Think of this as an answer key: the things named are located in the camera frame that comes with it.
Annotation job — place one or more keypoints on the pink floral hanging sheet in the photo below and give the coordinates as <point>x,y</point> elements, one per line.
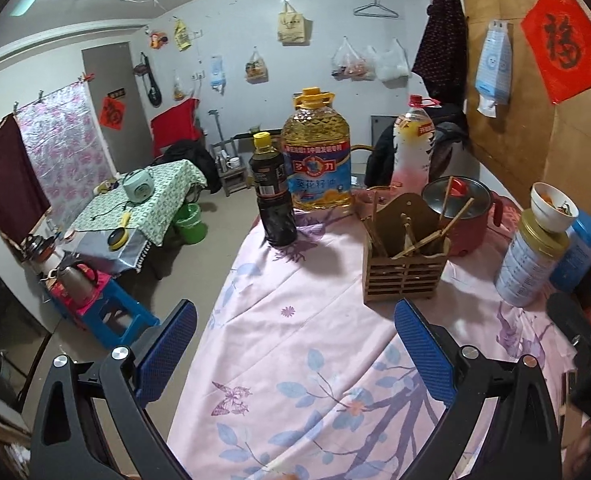
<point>60,145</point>

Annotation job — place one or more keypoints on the grey door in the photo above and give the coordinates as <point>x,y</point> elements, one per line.
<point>110,65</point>

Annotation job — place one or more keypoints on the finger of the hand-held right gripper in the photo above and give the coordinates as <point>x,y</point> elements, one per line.
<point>570,316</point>

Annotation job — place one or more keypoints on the large red paper decoration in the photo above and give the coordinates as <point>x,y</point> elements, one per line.
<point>565,40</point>

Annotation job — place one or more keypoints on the grey cane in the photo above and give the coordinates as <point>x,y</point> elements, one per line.
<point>214,116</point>

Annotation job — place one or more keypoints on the person's right forearm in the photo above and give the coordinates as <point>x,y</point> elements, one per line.
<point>583,452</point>

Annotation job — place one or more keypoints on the wooden chair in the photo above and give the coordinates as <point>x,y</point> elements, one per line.
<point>360,147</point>

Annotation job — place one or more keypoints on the dark wooden side table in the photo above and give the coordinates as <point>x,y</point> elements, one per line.
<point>245,136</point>

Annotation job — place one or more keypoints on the dark soy sauce bottle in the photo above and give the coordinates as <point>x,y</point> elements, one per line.
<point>273,200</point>

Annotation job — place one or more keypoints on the small red diamond paper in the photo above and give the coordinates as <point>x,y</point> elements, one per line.
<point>112,114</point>

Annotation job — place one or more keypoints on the black door sign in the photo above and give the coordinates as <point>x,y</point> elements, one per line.
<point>116,94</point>

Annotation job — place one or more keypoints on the steel kettle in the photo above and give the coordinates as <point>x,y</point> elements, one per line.
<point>75,282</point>

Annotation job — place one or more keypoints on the pale blue packet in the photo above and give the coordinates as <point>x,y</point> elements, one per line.
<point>217,75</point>

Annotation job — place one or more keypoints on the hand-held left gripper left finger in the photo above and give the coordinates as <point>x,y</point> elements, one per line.
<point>168,350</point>

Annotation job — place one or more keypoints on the pink plastic tray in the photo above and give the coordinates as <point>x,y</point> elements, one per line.
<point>92,300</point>

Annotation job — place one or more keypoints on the small metal teapot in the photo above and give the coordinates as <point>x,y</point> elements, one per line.
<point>35,247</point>

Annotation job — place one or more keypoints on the white mug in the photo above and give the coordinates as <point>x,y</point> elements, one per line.
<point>234,163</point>

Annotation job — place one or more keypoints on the white bottle with red cap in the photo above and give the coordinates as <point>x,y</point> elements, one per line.
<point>413,150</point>

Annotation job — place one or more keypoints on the white plastic bag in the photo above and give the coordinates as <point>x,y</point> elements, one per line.
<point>390,65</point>

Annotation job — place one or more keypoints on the grey metal rack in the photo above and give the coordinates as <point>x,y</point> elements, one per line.
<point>230,177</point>

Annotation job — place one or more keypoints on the large cooking oil bottle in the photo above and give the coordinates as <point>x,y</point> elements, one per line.
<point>315,170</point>

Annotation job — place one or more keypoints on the pink floral tablecloth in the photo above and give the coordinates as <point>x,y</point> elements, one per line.
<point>300,360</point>

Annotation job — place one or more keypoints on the blue plastic stool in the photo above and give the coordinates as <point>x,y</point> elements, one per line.
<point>135,320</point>

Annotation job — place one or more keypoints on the green bucket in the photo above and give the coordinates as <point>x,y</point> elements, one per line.
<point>191,227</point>

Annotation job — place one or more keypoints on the pile of wooden chopsticks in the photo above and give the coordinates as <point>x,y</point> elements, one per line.
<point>456,216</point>

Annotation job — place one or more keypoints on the small clear bag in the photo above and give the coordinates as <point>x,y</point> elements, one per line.
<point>178,92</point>

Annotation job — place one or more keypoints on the dark red curtain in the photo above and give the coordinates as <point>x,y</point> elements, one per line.
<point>5,180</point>

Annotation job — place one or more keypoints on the blue white tissue packet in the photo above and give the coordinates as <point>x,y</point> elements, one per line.
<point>493,65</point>

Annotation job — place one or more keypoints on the red electric pot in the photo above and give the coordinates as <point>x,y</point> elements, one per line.
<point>470,240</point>

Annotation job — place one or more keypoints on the wooden chopstick holder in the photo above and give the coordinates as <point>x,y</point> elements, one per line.
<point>400,280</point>

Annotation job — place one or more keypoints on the silver table cover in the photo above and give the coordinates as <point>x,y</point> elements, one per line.
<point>105,257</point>

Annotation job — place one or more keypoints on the gold-lid milk powder tin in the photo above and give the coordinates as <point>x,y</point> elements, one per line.
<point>525,265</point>

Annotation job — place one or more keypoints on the dark patterned hanging garment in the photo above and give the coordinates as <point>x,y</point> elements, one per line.
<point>443,50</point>

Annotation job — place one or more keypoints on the black jacket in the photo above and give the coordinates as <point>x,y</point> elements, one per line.
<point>380,155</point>
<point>190,152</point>

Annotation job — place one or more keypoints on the orange toy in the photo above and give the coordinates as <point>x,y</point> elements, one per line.
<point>158,40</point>

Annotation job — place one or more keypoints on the small yellow pan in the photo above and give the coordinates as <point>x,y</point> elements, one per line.
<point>116,240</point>

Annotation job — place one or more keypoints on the tan tote bag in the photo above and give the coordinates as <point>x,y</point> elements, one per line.
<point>291,25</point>

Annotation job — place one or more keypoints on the green floral cloth table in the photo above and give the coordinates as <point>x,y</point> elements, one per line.
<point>160,195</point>

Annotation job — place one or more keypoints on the grey metal panel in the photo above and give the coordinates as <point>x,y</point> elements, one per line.
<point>383,127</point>

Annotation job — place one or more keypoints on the clear bag with red contents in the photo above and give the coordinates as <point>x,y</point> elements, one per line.
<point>353,67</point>

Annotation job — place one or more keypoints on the clear snack bag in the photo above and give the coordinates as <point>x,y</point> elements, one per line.
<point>256,70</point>

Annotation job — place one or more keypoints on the black hanging bag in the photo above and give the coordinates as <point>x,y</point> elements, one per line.
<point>151,92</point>

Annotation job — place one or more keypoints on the white bowl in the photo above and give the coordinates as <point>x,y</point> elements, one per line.
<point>550,220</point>

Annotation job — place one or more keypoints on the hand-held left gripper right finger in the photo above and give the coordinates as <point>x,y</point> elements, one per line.
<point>420,345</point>

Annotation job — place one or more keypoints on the blue canister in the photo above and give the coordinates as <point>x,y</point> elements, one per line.
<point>580,255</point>

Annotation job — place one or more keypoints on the pale green rice cooker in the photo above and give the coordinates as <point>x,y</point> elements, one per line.
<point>139,189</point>

